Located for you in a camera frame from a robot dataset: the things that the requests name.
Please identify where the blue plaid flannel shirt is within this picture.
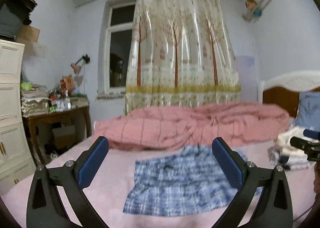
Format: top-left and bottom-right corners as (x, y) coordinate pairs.
(122, 145), (263, 218)

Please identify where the folded white navy blanket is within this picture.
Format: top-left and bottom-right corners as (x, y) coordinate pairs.
(268, 126), (319, 171)

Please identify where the blue floral pillow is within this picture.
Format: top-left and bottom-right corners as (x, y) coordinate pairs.
(293, 92), (320, 132)

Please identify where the white drawer cabinet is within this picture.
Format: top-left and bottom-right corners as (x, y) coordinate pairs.
(0, 40), (35, 195)

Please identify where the white wooden headboard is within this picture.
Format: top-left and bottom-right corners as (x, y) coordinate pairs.
(258, 70), (319, 118)

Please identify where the dark wooden side table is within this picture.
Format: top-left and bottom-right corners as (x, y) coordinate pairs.
(23, 106), (92, 165)

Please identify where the clear spray bottle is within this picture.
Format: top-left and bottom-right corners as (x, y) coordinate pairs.
(64, 90), (72, 110)

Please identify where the stack of papers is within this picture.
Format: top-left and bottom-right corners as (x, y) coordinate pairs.
(21, 84), (49, 118)

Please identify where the pink checked duvet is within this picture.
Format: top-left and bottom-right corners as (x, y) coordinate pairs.
(92, 101), (290, 151)

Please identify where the tree print curtain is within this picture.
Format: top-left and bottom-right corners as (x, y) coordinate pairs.
(125, 0), (241, 113)

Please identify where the cardboard box on cabinet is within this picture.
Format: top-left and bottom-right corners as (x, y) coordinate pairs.
(18, 25), (40, 43)

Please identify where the dark bag on cabinet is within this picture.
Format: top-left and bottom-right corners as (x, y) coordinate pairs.
(0, 0), (37, 41)

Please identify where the white framed window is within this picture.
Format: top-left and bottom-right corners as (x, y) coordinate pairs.
(103, 0), (136, 96)

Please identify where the doll on wall pipe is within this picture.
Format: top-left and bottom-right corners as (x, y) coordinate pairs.
(245, 0), (262, 18)

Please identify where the pink wall lamp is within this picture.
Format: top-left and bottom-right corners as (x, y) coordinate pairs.
(71, 54), (91, 74)

